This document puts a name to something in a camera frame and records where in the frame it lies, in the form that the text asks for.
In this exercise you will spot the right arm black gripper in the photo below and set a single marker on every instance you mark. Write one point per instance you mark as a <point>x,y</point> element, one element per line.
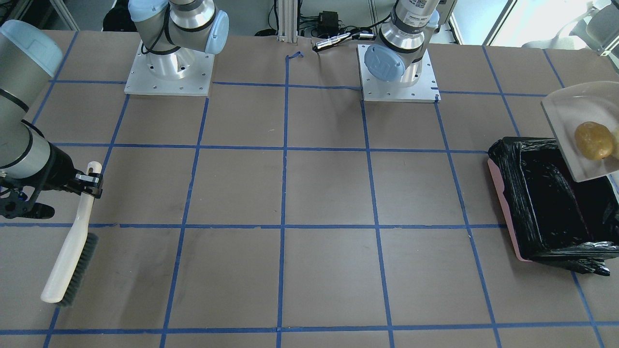
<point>61,166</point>

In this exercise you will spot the beige hand brush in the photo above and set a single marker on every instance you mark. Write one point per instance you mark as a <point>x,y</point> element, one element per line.
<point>75,255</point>

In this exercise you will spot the beige plastic dustpan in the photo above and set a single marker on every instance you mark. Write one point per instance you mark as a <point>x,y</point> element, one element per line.
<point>584,120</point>

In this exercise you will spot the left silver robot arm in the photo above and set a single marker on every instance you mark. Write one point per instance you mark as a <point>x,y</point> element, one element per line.
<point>397,53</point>

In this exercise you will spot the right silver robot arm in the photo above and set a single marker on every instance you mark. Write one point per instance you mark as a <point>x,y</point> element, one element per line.
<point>179,41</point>

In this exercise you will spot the bin with black bag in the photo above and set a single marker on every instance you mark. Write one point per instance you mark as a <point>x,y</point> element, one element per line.
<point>552,219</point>

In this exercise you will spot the black power brick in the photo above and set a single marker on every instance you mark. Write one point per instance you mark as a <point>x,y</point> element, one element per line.
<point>328,23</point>

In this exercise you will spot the yellow potato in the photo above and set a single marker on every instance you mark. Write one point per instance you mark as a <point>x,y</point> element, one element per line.
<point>593,140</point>

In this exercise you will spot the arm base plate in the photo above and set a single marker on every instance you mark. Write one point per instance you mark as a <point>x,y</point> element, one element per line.
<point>418,83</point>
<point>185,72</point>

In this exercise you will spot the aluminium frame post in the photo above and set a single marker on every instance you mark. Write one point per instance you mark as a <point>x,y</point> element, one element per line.
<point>287,18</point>

